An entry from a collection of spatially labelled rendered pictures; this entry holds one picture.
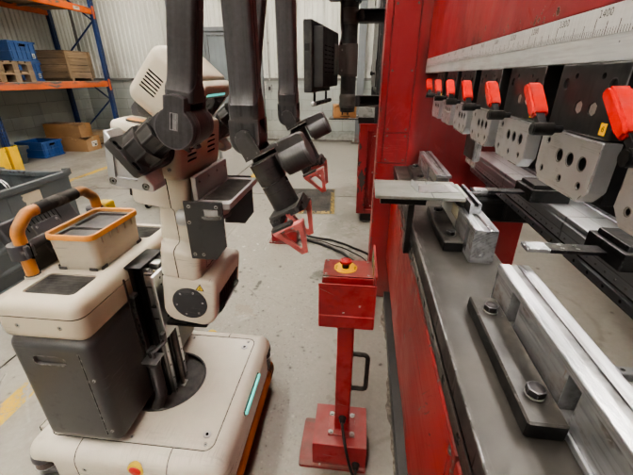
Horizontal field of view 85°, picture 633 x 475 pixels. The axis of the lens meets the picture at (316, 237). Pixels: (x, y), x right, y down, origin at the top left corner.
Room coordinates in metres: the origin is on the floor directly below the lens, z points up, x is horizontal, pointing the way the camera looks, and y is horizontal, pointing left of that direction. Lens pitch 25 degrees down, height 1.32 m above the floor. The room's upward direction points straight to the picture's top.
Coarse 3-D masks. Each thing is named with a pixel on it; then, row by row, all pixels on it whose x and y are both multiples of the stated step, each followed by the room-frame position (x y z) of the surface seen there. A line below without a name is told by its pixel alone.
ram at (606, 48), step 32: (448, 0) 1.54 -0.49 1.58; (480, 0) 1.09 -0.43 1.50; (512, 0) 0.84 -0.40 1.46; (544, 0) 0.68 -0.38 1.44; (576, 0) 0.58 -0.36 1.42; (608, 0) 0.50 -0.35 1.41; (448, 32) 1.45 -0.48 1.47; (480, 32) 1.03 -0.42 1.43; (512, 32) 0.80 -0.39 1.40; (448, 64) 1.37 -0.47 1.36; (480, 64) 0.98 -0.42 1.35; (512, 64) 0.77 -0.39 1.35; (544, 64) 0.63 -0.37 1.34
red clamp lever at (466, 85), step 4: (464, 80) 0.98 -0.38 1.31; (468, 80) 0.97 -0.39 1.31; (464, 84) 0.96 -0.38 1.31; (468, 84) 0.96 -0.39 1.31; (464, 88) 0.95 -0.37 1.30; (468, 88) 0.95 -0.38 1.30; (464, 92) 0.94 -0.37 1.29; (468, 92) 0.94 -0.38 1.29; (472, 92) 0.94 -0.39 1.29; (464, 96) 0.94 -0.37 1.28; (468, 96) 0.93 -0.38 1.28; (472, 96) 0.93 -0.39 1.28; (464, 100) 0.93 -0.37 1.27; (468, 100) 0.93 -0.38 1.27; (464, 104) 0.91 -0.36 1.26; (468, 104) 0.91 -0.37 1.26; (472, 104) 0.91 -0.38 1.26; (464, 108) 0.91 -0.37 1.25; (468, 108) 0.91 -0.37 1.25; (472, 108) 0.91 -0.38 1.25; (476, 108) 0.91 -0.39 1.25
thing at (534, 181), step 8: (520, 184) 1.06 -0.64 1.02; (528, 184) 1.02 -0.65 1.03; (536, 184) 1.00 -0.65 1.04; (544, 184) 1.00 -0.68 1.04; (480, 192) 1.03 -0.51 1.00; (488, 192) 1.03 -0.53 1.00; (496, 192) 1.03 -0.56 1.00; (504, 192) 1.02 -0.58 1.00; (512, 192) 1.02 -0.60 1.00; (520, 192) 1.02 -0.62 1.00; (528, 192) 0.99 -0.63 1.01; (536, 192) 0.97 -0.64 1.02; (544, 192) 0.97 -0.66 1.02; (552, 192) 0.97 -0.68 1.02; (528, 200) 0.98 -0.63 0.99; (536, 200) 0.97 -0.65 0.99; (544, 200) 0.97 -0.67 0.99; (552, 200) 0.97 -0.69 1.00; (560, 200) 0.96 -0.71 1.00; (568, 200) 0.96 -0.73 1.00
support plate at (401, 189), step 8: (376, 184) 1.12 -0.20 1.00; (384, 184) 1.12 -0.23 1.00; (392, 184) 1.12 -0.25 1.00; (400, 184) 1.12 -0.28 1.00; (408, 184) 1.12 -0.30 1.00; (424, 184) 1.12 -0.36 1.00; (432, 184) 1.12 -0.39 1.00; (440, 184) 1.12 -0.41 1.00; (448, 184) 1.12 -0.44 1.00; (376, 192) 1.03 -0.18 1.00; (384, 192) 1.03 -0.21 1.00; (392, 192) 1.03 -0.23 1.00; (400, 192) 1.03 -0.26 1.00; (408, 192) 1.03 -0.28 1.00; (416, 192) 1.03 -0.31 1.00; (456, 192) 1.03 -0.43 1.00; (424, 200) 0.98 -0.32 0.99; (432, 200) 0.98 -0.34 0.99; (440, 200) 0.98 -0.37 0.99; (448, 200) 0.97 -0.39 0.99; (456, 200) 0.97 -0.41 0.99; (464, 200) 0.97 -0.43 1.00
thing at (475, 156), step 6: (468, 138) 1.08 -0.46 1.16; (468, 144) 1.06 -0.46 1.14; (474, 144) 1.01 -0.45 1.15; (468, 150) 1.05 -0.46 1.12; (474, 150) 1.00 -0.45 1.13; (480, 150) 1.00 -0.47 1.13; (468, 156) 1.04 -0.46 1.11; (474, 156) 1.00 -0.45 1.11; (468, 162) 1.06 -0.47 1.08; (474, 162) 1.01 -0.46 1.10; (474, 168) 1.00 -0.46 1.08
